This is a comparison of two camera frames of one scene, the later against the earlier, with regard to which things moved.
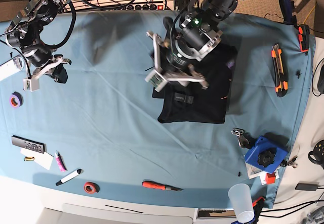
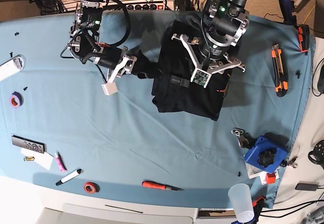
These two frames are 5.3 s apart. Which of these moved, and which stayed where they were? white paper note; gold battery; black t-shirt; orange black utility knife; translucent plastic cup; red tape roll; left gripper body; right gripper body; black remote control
Moved: left gripper body; black t-shirt; right gripper body
Stayed: red tape roll; white paper note; gold battery; black remote control; orange black utility knife; translucent plastic cup
